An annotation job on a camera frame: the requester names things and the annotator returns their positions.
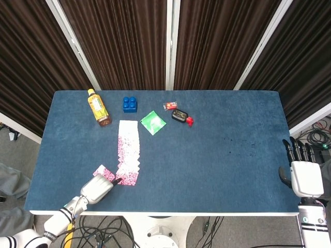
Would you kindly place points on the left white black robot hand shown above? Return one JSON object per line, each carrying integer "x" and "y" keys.
{"x": 98, "y": 188}

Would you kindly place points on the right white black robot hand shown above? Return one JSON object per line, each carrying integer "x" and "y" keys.
{"x": 306, "y": 178}

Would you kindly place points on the pink pattern playing card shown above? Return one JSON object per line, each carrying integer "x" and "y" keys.
{"x": 104, "y": 171}

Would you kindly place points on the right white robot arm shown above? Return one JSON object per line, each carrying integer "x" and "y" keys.
{"x": 313, "y": 224}

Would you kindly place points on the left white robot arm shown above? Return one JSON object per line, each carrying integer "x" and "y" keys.
{"x": 54, "y": 224}

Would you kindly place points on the spread row of playing cards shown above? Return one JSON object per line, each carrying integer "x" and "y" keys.
{"x": 128, "y": 147}

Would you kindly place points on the yellow floor tape strip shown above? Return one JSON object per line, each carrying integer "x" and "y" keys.
{"x": 69, "y": 237}

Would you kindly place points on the yellow label tea bottle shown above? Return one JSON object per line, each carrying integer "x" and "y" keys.
{"x": 98, "y": 108}

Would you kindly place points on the grey fabric trousers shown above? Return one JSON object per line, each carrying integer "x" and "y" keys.
{"x": 13, "y": 186}

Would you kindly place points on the green white square packet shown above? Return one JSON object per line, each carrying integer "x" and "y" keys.
{"x": 153, "y": 123}

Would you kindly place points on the blue toy building block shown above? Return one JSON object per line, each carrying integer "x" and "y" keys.
{"x": 130, "y": 105}

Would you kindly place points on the small white floor box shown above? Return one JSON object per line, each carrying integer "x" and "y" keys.
{"x": 13, "y": 135}

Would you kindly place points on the red clear candy packet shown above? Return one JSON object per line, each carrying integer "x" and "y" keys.
{"x": 170, "y": 105}

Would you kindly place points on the small red wrapped candy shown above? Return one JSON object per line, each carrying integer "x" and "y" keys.
{"x": 190, "y": 121}

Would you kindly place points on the dark brown pleated curtain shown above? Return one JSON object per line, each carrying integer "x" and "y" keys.
{"x": 121, "y": 44}
{"x": 219, "y": 44}
{"x": 302, "y": 59}
{"x": 31, "y": 64}

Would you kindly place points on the white partition frame rail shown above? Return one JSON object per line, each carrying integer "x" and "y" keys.
{"x": 18, "y": 127}
{"x": 310, "y": 120}

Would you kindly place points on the white partition frame post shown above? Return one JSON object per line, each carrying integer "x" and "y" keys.
{"x": 172, "y": 44}
{"x": 263, "y": 44}
{"x": 73, "y": 44}

